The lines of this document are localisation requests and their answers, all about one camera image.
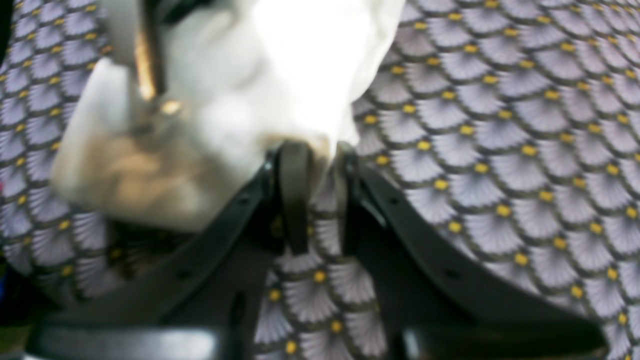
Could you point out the patterned grey fan tablecloth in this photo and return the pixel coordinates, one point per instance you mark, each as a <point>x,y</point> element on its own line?
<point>511,125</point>

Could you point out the white printed T-shirt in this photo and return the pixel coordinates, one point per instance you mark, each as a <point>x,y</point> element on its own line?
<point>181,113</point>

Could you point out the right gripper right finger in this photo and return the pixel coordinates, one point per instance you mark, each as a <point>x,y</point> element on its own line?
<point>436,303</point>

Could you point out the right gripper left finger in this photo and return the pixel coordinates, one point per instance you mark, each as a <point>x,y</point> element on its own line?
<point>202,302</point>

